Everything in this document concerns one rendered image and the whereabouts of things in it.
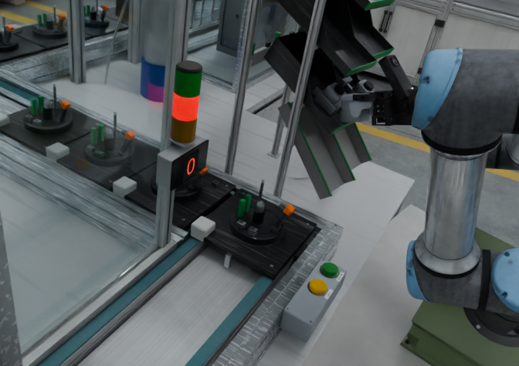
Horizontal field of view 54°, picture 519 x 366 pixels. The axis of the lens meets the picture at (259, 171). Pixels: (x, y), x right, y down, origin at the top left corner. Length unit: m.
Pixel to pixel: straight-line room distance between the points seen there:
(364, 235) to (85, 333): 0.85
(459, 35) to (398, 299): 3.93
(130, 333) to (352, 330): 0.51
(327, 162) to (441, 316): 0.53
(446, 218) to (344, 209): 0.76
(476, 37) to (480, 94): 4.38
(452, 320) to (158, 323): 0.64
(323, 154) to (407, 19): 3.72
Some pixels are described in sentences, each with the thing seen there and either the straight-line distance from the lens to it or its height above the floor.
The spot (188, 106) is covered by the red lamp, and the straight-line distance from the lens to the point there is 0.98.
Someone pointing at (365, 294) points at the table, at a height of 0.86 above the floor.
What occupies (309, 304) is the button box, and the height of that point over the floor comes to 0.96.
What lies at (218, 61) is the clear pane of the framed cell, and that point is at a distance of 2.25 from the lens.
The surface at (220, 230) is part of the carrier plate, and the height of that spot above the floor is 0.97.
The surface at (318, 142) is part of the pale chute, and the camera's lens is 1.47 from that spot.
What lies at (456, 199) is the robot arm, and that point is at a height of 1.36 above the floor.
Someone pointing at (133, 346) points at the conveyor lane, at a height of 0.92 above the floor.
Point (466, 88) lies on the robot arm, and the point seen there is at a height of 1.55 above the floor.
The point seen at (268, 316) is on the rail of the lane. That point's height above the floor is 0.96.
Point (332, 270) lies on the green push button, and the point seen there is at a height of 0.97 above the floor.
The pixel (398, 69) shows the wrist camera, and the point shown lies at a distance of 1.25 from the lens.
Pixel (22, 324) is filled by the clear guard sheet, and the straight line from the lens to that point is 0.99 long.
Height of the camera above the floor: 1.78
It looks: 32 degrees down
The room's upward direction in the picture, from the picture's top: 11 degrees clockwise
